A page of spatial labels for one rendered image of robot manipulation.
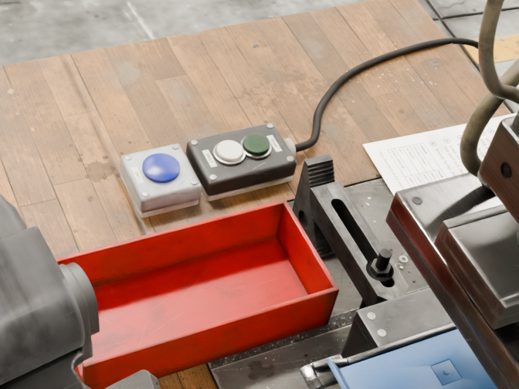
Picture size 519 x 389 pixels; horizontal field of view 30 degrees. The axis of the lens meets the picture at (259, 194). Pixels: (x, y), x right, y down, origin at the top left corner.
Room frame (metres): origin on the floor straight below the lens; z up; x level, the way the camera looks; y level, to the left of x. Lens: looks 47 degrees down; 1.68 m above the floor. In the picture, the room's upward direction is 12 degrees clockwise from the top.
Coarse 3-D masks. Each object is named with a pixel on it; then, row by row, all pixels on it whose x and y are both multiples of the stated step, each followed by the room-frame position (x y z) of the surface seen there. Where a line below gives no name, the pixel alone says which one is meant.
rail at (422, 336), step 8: (440, 328) 0.52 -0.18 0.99; (448, 328) 0.52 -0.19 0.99; (456, 328) 0.53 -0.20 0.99; (416, 336) 0.51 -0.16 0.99; (424, 336) 0.51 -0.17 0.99; (432, 336) 0.51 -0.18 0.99; (392, 344) 0.49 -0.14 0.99; (400, 344) 0.49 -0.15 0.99; (408, 344) 0.50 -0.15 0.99; (368, 352) 0.48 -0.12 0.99; (376, 352) 0.48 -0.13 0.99; (384, 352) 0.48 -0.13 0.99; (352, 360) 0.47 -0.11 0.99; (360, 360) 0.47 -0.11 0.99
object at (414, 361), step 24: (456, 336) 0.52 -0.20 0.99; (384, 360) 0.48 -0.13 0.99; (408, 360) 0.48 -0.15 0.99; (432, 360) 0.49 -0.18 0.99; (456, 360) 0.49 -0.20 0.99; (360, 384) 0.45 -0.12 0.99; (384, 384) 0.45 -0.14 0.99; (408, 384) 0.46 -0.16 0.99; (432, 384) 0.46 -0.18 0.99; (456, 384) 0.47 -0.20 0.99; (480, 384) 0.47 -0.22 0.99
